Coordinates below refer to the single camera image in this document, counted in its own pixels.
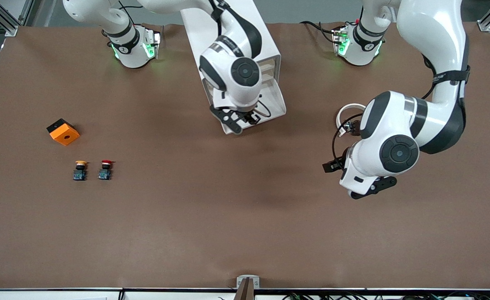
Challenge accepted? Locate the small brown component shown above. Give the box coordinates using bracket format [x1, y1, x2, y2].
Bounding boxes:
[343, 119, 361, 136]

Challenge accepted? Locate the red push button switch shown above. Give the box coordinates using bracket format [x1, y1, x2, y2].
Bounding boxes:
[98, 160, 114, 180]

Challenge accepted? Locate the grey metal bracket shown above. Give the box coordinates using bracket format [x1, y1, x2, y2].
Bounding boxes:
[236, 275, 260, 289]

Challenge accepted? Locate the dark wedge post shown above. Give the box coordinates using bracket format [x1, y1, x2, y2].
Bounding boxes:
[233, 278, 255, 300]

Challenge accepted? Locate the orange box with black base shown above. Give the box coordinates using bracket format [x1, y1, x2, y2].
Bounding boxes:
[46, 118, 80, 146]

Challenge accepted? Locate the black base cable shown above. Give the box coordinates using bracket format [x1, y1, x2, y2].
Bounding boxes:
[300, 21, 337, 44]

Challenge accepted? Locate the table edge rail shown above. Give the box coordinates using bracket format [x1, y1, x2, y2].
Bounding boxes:
[0, 287, 490, 300]

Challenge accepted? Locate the yellow push button switch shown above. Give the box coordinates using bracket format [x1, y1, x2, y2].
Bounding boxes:
[73, 160, 89, 181]

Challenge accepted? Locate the white curved plastic part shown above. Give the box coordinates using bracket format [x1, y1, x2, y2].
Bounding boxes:
[337, 103, 368, 137]

